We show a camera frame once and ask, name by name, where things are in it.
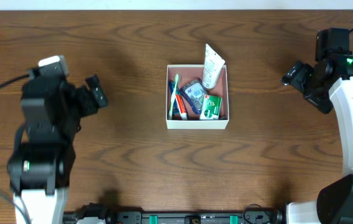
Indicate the green soap bar box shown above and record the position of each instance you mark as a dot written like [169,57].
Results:
[211,108]

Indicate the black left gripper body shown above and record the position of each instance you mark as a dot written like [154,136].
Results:
[87,98]

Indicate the green red toothpaste tube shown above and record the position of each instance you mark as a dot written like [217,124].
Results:
[180,105]

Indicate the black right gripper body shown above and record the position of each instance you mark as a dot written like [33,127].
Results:
[304,82]

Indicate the white lotion tube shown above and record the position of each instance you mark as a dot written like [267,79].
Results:
[213,64]

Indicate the black mounting rail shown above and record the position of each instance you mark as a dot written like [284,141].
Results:
[97,213]

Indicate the green white toothbrush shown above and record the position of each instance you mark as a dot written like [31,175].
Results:
[173,98]

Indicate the white open cardboard box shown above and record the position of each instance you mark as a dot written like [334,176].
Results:
[187,74]

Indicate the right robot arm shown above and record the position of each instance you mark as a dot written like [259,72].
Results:
[328,86]

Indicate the blue disposable razor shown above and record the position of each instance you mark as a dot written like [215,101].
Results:
[175,105]

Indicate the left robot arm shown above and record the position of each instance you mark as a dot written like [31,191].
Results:
[40,166]

